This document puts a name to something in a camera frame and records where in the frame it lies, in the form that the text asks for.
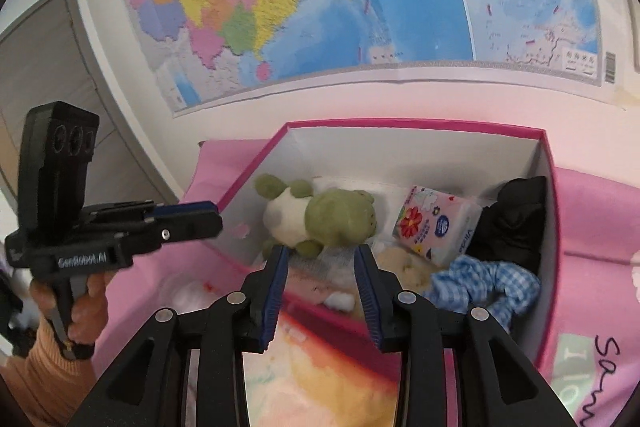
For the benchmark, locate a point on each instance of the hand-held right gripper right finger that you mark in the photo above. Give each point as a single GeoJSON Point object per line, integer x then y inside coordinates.
{"type": "Point", "coordinates": [367, 297]}

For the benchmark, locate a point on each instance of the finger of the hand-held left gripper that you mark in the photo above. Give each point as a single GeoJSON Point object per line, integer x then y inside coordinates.
{"type": "Point", "coordinates": [190, 233]}
{"type": "Point", "coordinates": [185, 210]}

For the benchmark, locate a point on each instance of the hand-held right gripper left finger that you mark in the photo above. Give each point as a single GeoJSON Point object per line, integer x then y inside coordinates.
{"type": "Point", "coordinates": [274, 297]}

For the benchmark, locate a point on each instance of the beige plush toy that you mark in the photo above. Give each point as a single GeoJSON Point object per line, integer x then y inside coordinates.
{"type": "Point", "coordinates": [400, 264]}

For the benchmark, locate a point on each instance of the green frog plush toy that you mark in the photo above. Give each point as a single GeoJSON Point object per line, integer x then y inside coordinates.
{"type": "Point", "coordinates": [340, 217]}

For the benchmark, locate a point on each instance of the pastel tissue pack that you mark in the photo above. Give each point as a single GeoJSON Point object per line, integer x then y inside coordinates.
{"type": "Point", "coordinates": [320, 382]}

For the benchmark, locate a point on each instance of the floral tissue pack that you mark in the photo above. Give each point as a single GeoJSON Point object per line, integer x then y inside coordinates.
{"type": "Point", "coordinates": [430, 222]}

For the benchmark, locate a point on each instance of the blue gingham cloth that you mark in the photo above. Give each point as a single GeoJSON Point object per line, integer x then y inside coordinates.
{"type": "Point", "coordinates": [480, 282]}

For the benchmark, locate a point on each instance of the pink cardboard box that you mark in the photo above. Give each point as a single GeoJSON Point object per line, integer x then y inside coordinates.
{"type": "Point", "coordinates": [400, 157]}

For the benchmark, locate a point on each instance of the person's left forearm orange sleeve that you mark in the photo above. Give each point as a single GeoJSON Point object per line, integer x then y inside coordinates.
{"type": "Point", "coordinates": [40, 382]}

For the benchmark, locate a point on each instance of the person's left hand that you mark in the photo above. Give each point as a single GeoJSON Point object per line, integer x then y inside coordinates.
{"type": "Point", "coordinates": [92, 307]}

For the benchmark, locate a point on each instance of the grey door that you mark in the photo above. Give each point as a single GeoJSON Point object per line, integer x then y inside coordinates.
{"type": "Point", "coordinates": [50, 57]}

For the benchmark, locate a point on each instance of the dark cloth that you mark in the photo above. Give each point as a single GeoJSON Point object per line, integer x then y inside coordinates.
{"type": "Point", "coordinates": [10, 307]}

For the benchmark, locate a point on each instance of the black cloth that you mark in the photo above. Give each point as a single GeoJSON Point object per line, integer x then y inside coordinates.
{"type": "Point", "coordinates": [515, 222]}

